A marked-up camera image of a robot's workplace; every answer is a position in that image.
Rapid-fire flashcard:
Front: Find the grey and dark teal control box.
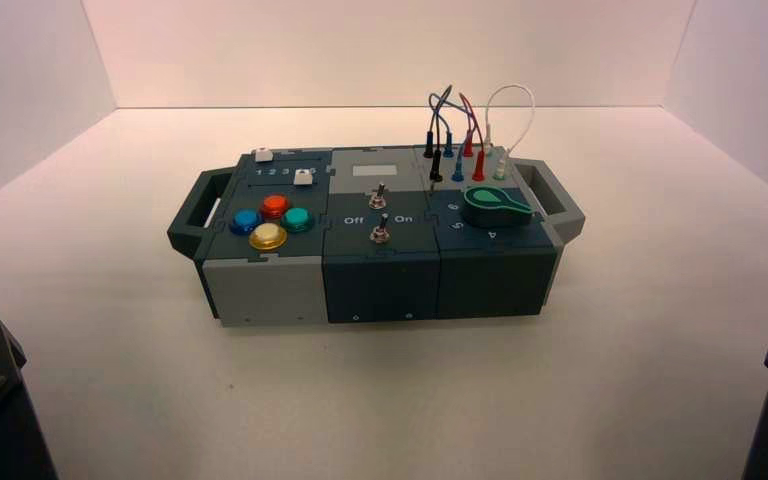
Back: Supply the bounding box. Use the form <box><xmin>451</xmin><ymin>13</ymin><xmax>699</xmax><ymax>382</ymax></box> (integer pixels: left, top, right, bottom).
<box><xmin>166</xmin><ymin>145</ymin><xmax>587</xmax><ymax>328</ymax></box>

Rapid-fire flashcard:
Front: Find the teal round push button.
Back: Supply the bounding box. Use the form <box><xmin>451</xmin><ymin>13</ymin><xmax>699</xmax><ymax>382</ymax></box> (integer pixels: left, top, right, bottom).
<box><xmin>281</xmin><ymin>206</ymin><xmax>315</xmax><ymax>234</ymax></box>

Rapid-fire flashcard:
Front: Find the dark green rotary knob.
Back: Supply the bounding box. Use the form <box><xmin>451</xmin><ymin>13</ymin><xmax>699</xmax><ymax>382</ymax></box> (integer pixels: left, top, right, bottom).
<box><xmin>462</xmin><ymin>186</ymin><xmax>534</xmax><ymax>229</ymax></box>

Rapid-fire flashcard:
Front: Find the red round push button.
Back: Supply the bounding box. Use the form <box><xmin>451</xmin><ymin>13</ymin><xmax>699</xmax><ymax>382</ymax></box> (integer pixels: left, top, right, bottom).
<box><xmin>259</xmin><ymin>193</ymin><xmax>291</xmax><ymax>221</ymax></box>

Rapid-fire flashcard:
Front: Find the yellow round push button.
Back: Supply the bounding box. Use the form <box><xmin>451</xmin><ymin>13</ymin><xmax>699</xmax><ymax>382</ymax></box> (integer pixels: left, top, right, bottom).
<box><xmin>248</xmin><ymin>222</ymin><xmax>289</xmax><ymax>252</ymax></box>

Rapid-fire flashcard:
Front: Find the blue round push button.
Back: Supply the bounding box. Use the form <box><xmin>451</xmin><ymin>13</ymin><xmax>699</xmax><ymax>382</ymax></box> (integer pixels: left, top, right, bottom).
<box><xmin>230</xmin><ymin>209</ymin><xmax>264</xmax><ymax>236</ymax></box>

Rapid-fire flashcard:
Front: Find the black jumper cable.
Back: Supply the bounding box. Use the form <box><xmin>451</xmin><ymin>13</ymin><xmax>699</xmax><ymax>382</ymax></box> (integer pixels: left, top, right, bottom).
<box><xmin>422</xmin><ymin>84</ymin><xmax>455</xmax><ymax>193</ymax></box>

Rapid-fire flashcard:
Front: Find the blue jumper cable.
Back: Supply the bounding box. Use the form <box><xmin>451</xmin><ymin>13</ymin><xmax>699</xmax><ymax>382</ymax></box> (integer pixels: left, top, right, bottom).
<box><xmin>428</xmin><ymin>92</ymin><xmax>466</xmax><ymax>183</ymax></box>

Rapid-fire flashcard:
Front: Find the red jumper cable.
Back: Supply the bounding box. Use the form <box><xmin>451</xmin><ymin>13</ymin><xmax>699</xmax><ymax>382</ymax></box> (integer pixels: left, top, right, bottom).
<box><xmin>458</xmin><ymin>92</ymin><xmax>488</xmax><ymax>183</ymax></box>

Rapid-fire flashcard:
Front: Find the white jumper cable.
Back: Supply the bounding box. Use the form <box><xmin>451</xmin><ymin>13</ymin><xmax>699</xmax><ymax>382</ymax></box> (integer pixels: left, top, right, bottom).
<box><xmin>484</xmin><ymin>84</ymin><xmax>536</xmax><ymax>181</ymax></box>

